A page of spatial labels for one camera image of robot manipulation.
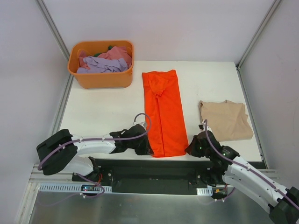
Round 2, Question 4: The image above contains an orange t shirt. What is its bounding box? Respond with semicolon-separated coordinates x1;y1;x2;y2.
142;70;189;157

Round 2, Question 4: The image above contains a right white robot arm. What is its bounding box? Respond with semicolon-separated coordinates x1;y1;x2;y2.
185;131;299;224

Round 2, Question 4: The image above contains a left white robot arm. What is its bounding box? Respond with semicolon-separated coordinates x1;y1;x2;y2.
36;124;154;182

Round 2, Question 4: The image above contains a folded beige t shirt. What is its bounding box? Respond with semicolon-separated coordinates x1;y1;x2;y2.
199;100;254;141

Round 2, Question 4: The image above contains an orange plastic laundry basket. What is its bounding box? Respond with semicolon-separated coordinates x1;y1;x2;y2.
68;40;134;89

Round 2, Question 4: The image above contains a lilac t shirt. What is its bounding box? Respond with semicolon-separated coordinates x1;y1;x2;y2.
77;56;128;74

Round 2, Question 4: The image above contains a pink t shirt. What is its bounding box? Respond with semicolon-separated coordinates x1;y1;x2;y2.
78;46;133;69

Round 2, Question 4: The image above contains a green garment in basket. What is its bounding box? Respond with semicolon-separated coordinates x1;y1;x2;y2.
93;45;113;57

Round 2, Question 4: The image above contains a right white cable duct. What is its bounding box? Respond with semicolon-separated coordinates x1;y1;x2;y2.
196;187;213;196

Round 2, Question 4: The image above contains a white cable duct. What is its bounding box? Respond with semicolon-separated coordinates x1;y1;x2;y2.
196;187;213;196
39;183;112;194

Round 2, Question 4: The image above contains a left white cable duct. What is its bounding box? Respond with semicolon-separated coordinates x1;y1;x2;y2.
39;183;112;194

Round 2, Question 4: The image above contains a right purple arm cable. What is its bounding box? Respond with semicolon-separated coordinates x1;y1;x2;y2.
198;119;299;210

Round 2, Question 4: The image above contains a front aluminium rail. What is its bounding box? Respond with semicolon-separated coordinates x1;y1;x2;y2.
29;163;283;189

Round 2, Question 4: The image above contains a right aluminium frame post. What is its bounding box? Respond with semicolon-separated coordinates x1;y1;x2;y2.
235;0;283;70

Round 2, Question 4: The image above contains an aluminium frame post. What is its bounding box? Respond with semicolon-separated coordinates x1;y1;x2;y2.
35;0;70;60
235;0;283;70

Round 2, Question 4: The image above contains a left aluminium frame post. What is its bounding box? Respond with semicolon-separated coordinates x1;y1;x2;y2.
35;0;70;60

